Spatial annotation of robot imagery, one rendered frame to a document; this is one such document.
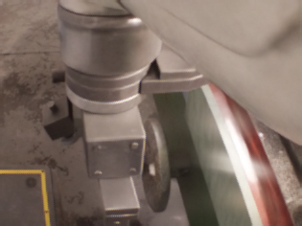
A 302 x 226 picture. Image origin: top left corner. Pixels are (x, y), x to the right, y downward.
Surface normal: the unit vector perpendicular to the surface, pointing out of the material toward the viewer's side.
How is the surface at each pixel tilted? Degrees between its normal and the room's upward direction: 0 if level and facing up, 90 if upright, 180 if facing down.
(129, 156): 90
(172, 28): 108
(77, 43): 90
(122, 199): 0
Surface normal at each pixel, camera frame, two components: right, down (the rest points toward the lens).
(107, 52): 0.07, 0.66
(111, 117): 0.09, -0.75
